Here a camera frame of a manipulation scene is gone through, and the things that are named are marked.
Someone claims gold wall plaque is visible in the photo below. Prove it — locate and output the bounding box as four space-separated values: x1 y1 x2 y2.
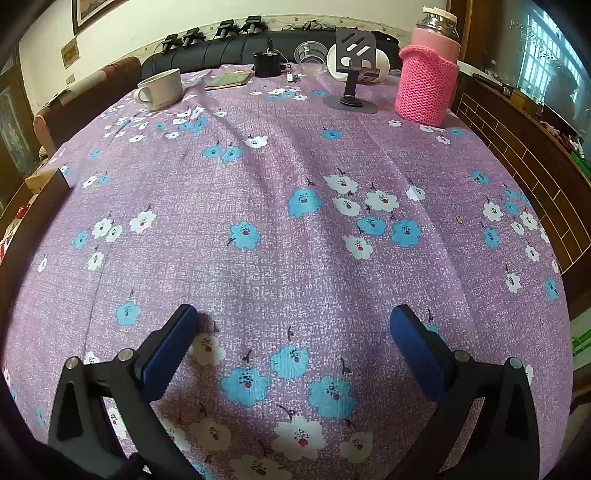
61 39 81 69

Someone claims purple floral tablecloth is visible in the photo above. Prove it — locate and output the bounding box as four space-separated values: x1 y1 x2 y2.
0 62 576 480

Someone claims white mug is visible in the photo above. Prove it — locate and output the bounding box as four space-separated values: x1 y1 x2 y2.
134 68 184 112

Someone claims cardboard box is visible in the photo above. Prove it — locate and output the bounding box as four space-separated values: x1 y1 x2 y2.
25 167 70 194

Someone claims dark grey phone stand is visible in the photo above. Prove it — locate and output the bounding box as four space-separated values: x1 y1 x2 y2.
323 28 380 113

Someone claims wooden glass door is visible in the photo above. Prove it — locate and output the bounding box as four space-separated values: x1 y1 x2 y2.
0 46 43 208

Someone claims brown chair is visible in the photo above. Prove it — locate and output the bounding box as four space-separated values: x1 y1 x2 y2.
33 56 141 154

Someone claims wooden cabinet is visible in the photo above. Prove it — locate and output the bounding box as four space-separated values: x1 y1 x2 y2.
450 69 591 278

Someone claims framed wall picture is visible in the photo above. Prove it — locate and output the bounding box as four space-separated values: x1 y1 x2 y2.
71 0 122 36

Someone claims pink bottle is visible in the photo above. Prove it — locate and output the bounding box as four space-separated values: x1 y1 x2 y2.
411 6 461 66

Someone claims green booklet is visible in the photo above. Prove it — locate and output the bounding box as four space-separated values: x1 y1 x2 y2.
204 71 254 91

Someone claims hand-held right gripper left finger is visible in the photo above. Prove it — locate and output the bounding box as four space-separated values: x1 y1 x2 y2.
48 305 204 480

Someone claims green white package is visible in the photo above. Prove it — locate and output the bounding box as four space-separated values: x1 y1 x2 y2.
570 318 591 371

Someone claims black leather sofa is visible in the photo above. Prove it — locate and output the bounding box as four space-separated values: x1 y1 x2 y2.
141 30 402 82

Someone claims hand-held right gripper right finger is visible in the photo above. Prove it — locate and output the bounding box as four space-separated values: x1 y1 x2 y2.
390 305 541 480

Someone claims black pen holder cup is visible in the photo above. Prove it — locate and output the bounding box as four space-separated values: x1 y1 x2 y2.
253 40 283 78

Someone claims pink knitted sleeve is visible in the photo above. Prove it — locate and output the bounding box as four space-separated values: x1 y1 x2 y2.
395 45 460 127

